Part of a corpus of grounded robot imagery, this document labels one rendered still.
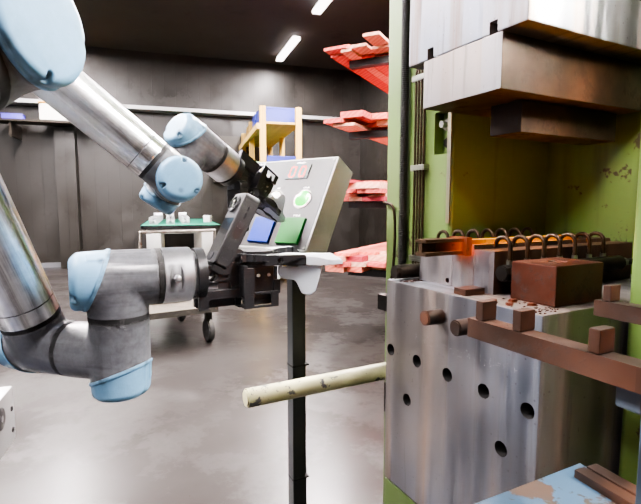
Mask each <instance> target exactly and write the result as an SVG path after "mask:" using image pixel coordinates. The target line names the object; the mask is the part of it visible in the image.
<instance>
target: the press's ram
mask: <svg viewBox="0 0 641 504"><path fill-rule="evenodd" d="M501 31H507V32H511V33H515V34H519V35H523V36H527V37H531V38H535V39H539V40H543V41H548V42H552V43H556V44H560V45H564V46H568V47H572V48H576V49H580V50H584V51H588V52H593V53H597V54H601V55H605V56H609V57H613V58H617V59H621V60H625V61H629V62H633V63H638V64H641V1H640V0H410V49H409V67H410V68H415V69H421V70H424V62H426V61H428V60H431V59H433V58H436V57H438V56H441V55H443V54H446V53H448V52H451V51H453V50H456V49H458V48H461V47H463V46H466V45H468V44H471V43H473V42H476V41H478V40H481V39H483V38H486V37H488V36H491V35H493V34H496V33H498V32H501Z"/></svg>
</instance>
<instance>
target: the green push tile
mask: <svg viewBox="0 0 641 504"><path fill-rule="evenodd" d="M306 221H307V219H306V218H301V217H285V221H284V222H281V225H280V228H279V230H278V233H277V236H276V238H275V241H274V242H275V243H276V244H286V245H298V243H299V240H300V238H301V235H302V232H303V229H304V226H305V223H306Z"/></svg>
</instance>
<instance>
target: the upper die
mask: <svg viewBox="0 0 641 504"><path fill-rule="evenodd" d="M521 99H523V100H529V101H536V102H543V103H549V104H556V105H562V106H569V107H576V108H582V109H589V110H595V111H602V112H608V113H615V114H617V115H621V114H627V113H633V112H639V111H641V64H638V63H633V62H629V61H625V60H621V59H617V58H613V57H609V56H605V55H601V54H597V53H593V52H588V51H584V50H580V49H576V48H572V47H568V46H564V45H560V44H556V43H552V42H548V41H543V40H539V39H535V38H531V37H527V36H523V35H519V34H515V33H511V32H507V31H501V32H498V33H496V34H493V35H491V36H488V37H486V38H483V39H481V40H478V41H476V42H473V43H471V44H468V45H466V46H463V47H461V48H458V49H456V50H453V51H451V52H448V53H446V54H443V55H441V56H438V57H436V58H433V59H431V60H428V61H426V62H424V97H423V109H426V110H434V111H442V112H450V113H459V114H467V115H475V116H484V117H491V107H492V106H496V105H500V104H504V103H508V102H513V101H517V100H521Z"/></svg>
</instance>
